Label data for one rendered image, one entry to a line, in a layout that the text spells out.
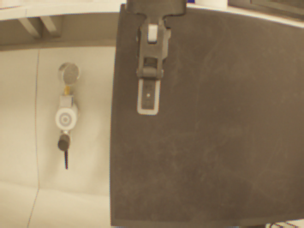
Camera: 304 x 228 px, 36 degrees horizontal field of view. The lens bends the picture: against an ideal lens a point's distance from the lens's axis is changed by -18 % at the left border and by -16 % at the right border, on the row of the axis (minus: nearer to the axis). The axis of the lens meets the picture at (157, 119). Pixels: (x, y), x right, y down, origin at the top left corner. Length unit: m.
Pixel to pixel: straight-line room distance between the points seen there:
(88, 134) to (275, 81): 0.64
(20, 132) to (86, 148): 0.20
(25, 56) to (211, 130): 0.64
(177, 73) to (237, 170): 0.17
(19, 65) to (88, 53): 0.20
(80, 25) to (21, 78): 0.23
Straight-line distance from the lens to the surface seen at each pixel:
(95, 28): 1.37
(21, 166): 1.36
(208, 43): 0.75
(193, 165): 0.78
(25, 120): 1.31
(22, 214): 1.21
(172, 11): 0.60
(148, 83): 0.58
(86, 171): 1.33
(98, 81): 1.26
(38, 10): 1.01
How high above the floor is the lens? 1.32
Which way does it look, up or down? 16 degrees down
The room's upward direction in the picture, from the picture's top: 4 degrees clockwise
